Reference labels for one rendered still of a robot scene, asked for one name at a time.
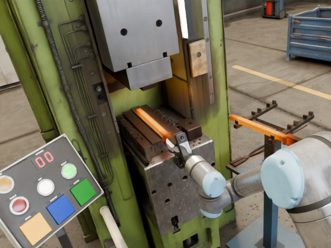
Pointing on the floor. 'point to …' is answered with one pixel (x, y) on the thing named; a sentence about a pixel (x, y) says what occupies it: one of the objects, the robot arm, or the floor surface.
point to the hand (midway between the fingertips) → (169, 138)
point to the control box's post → (61, 234)
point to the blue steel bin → (310, 34)
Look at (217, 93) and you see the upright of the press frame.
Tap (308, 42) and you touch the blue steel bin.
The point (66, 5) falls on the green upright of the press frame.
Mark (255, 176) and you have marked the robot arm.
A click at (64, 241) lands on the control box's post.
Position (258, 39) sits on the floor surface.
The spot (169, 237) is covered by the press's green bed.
